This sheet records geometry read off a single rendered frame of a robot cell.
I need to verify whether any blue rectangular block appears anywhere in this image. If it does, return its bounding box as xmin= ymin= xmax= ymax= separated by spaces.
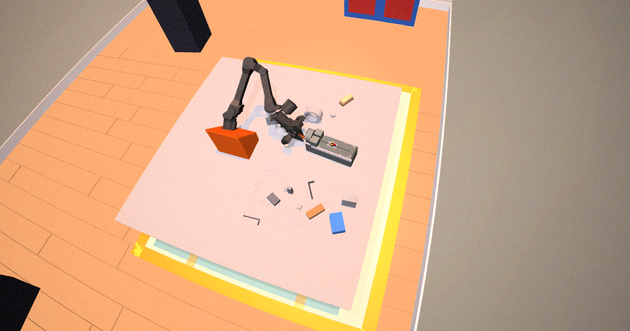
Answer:
xmin=329 ymin=212 xmax=346 ymax=235

